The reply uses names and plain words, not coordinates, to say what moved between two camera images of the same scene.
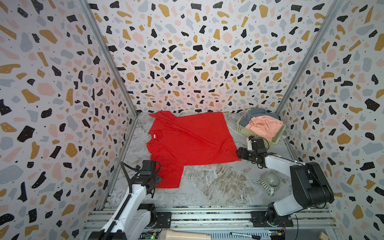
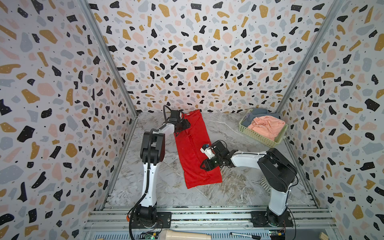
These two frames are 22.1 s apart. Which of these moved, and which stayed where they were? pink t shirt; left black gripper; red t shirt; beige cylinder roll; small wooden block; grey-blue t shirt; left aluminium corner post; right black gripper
Moved: left black gripper; red t shirt; right black gripper
Stayed: small wooden block; pink t shirt; left aluminium corner post; grey-blue t shirt; beige cylinder roll
